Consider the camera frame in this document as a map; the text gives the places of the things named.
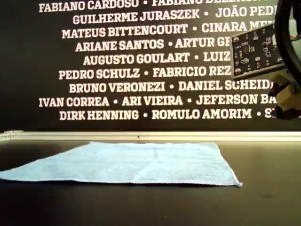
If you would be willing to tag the right gripper moving finger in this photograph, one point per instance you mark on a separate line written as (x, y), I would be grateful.
(279, 78)

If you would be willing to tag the right gripper fixed finger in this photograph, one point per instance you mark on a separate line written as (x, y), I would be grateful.
(288, 96)

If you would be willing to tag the light blue microfibre cloth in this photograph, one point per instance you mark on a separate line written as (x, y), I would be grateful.
(141, 164)

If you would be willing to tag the aluminium table frame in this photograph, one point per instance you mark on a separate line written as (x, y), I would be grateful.
(164, 136)

